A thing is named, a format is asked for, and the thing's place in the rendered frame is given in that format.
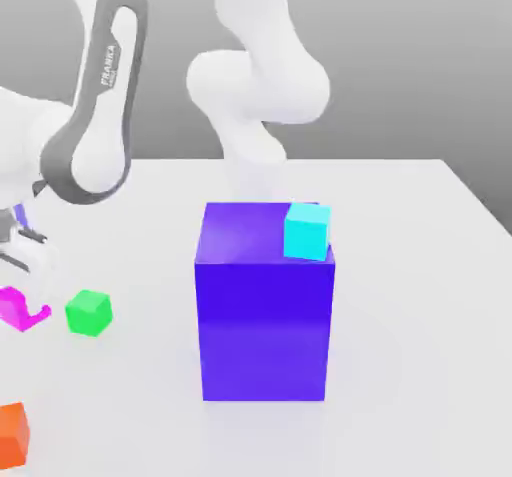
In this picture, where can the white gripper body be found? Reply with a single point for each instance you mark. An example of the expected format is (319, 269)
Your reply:
(38, 263)

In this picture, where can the small magenta cube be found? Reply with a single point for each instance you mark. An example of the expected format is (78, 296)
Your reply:
(11, 306)

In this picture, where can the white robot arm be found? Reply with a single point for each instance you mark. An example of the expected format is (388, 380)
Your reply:
(264, 85)

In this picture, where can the small green cube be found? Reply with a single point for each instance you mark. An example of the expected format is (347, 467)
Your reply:
(88, 314)

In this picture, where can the small orange cube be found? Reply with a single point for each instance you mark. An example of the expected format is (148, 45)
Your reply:
(12, 435)

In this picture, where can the small cyan cube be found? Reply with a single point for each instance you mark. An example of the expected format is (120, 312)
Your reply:
(306, 234)

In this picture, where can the large purple box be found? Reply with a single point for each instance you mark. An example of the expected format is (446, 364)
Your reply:
(264, 325)

